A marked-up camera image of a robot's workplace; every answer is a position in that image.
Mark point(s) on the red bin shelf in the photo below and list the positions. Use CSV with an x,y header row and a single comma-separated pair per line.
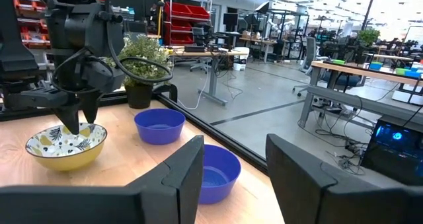
x,y
185,11

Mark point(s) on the black monitor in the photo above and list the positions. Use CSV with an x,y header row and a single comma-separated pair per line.
x,y
230,19

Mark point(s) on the long wooden top desk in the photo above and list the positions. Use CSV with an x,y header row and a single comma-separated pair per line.
x,y
357,70

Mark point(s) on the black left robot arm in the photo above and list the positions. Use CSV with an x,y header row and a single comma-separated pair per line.
x,y
16,52

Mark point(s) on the small background plant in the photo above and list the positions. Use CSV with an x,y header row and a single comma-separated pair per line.
x,y
368,36

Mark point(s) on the green potted plant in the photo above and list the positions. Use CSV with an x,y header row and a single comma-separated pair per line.
x,y
142,52

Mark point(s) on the black aluminium table frame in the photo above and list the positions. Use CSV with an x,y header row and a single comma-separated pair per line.
x,y
215,135

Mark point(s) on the yellow pole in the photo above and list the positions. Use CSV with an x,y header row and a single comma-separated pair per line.
x,y
161,12

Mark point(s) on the computer with blue lights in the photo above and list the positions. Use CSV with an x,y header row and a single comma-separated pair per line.
x,y
393,151

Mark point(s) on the grey office chair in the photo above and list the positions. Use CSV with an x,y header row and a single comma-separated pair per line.
x,y
310,52

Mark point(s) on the black pole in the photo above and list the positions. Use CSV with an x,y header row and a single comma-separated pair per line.
x,y
369,9

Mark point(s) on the white bin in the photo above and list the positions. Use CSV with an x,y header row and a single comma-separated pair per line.
x,y
241,63

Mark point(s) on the orange bin shelf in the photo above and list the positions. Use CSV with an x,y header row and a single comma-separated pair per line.
x,y
28,7

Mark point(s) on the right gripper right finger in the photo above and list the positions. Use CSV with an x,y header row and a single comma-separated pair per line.
x,y
297,191

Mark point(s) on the blue plastic bin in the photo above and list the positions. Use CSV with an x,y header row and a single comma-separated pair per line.
x,y
375,65

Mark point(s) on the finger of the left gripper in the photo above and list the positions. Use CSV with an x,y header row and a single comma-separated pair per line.
x,y
90,105
70,116

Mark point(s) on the yellow leaf-patterned mini bowl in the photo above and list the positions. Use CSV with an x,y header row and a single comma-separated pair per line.
x,y
66,158

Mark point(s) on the blue plastic mini bowl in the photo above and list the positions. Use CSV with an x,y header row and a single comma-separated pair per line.
x,y
221,174
159,126

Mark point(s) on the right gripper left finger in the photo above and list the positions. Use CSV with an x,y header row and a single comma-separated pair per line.
x,y
178,184

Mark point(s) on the green plastic bin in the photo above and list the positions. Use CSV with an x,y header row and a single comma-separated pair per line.
x,y
338,62

